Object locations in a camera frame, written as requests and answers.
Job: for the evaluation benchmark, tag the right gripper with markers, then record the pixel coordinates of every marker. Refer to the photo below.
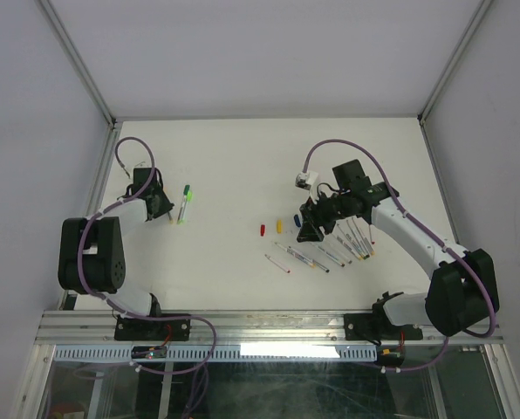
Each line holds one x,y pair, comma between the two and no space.
311,211

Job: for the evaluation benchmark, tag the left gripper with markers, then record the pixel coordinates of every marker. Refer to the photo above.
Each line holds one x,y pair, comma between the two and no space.
166,206

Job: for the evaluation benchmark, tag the green capped pen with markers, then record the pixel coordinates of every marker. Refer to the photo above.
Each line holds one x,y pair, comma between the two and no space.
185,191

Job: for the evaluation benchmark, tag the purple pen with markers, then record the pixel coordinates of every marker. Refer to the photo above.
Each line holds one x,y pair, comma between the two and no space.
330,255

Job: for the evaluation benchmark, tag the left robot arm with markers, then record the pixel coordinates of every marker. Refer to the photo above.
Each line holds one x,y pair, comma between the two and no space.
92,258

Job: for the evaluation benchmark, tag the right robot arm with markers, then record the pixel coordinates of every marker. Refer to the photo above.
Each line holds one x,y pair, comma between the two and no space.
462,284

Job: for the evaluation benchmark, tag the opened pen with orange end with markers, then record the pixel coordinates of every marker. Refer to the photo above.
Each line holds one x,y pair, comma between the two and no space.
295,254

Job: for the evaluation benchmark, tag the opened black pen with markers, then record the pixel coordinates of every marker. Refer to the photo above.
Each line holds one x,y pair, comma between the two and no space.
319,265

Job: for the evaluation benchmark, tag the opened yellow pen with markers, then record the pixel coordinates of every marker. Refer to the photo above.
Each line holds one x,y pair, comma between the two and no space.
363,238

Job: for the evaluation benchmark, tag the opened red pen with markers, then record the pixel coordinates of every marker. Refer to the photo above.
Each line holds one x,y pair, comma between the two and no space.
372,236

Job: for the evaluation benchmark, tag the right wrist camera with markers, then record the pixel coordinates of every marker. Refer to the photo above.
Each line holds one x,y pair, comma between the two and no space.
306,180

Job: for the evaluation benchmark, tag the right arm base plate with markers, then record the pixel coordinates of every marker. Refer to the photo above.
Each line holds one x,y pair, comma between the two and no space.
368,327

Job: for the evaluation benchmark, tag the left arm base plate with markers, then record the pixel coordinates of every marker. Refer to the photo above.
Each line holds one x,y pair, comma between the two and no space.
176,327

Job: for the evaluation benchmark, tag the right frame post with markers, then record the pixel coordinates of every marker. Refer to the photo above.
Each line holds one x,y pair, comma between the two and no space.
455,58

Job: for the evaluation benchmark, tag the frame post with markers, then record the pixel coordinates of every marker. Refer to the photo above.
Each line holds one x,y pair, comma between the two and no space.
455,58
78,64

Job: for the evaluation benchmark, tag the aluminium front rail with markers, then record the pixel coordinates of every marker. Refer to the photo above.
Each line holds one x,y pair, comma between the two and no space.
97,326

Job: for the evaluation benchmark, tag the left frame post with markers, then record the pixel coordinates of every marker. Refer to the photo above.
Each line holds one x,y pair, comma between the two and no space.
78,64

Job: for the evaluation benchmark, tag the slotted cable duct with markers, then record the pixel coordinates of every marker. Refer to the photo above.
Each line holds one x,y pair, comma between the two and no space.
222,353

